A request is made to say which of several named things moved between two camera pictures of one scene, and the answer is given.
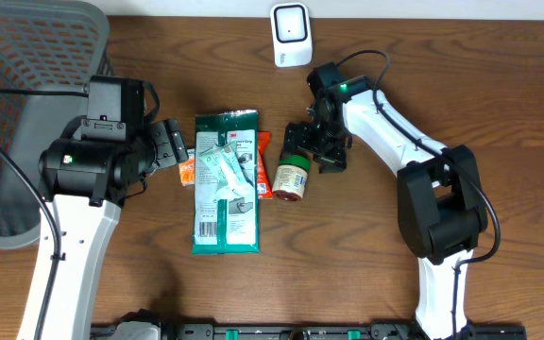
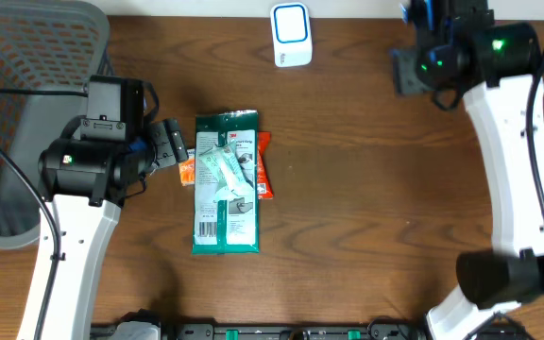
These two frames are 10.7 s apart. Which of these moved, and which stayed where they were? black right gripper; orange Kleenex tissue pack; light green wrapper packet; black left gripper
Moved: black right gripper
Stayed: orange Kleenex tissue pack; black left gripper; light green wrapper packet
